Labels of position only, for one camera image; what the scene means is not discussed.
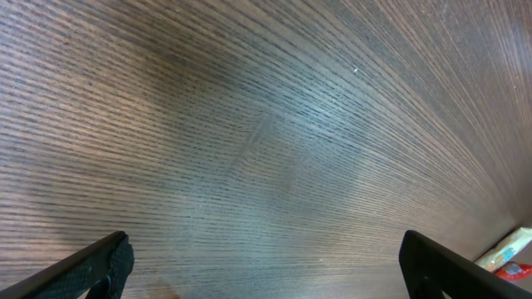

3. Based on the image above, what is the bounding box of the yellow snack bag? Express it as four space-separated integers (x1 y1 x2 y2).
475 228 532 272

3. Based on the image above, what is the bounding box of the red candy bag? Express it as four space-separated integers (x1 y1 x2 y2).
495 262 532 281

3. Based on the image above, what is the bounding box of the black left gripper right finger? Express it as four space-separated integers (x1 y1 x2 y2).
399 230 531 299

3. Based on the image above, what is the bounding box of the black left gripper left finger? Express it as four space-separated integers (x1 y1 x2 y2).
1 231 135 299

